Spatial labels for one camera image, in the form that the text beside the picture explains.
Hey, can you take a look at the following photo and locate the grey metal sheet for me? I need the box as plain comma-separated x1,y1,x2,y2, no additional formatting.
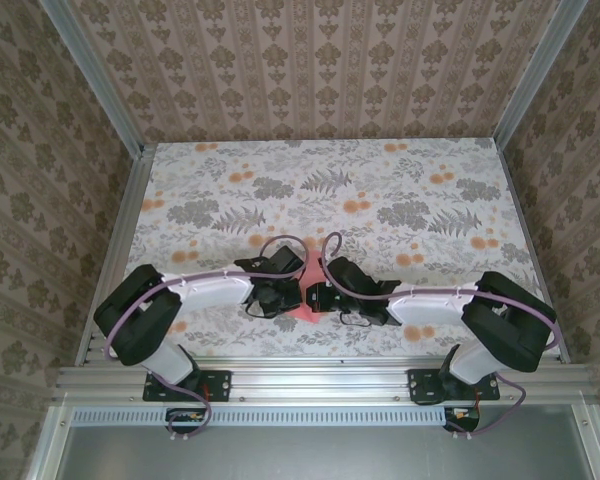
27,404,600,480

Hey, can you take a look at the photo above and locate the aluminium frame side rail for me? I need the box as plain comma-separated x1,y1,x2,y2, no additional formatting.
77,143,156,369

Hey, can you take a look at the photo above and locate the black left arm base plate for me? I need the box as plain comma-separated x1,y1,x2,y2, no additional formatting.
143,369,232,403

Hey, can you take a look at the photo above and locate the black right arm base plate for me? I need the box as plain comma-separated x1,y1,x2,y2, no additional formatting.
408,368,501,405

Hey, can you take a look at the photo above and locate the pink cloth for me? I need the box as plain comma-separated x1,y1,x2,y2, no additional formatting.
283,251,329,327

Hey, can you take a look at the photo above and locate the floral patterned table cover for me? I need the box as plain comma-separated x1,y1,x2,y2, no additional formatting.
102,141,564,359

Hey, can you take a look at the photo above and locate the aluminium frame post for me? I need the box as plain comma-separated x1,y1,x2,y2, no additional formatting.
494,0,579,146
44,0,149,156

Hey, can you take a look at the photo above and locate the grey slotted cable duct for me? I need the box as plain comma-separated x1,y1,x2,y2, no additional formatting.
72,405,449,426

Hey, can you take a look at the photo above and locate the black controller board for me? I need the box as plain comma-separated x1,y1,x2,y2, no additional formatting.
165,407,212,435
443,406,482,432

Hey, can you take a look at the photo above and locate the aluminium frame cross beam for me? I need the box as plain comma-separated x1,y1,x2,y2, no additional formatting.
54,364,591,401

